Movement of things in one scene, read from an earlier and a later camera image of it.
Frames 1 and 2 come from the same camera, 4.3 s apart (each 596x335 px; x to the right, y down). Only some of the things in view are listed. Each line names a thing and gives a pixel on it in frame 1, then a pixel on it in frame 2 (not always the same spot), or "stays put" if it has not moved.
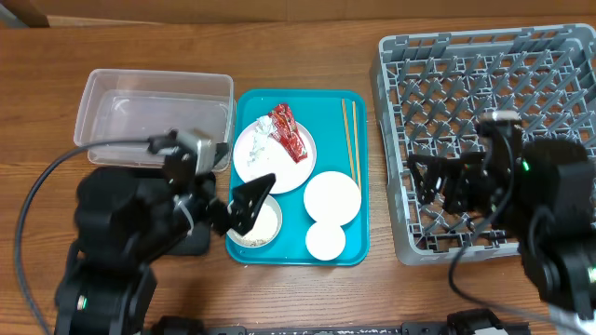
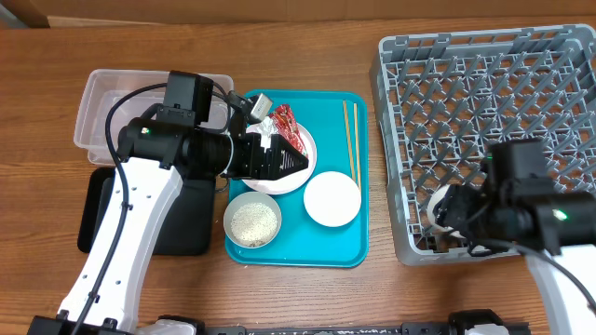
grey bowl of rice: x=266 y=227 stays put
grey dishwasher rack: x=433 y=89 stays put
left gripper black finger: x=246 y=201 -> x=285 y=159
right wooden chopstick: x=356 y=140 stays put
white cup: x=325 y=241 -> x=433 y=198
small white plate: x=332 y=198 stays put
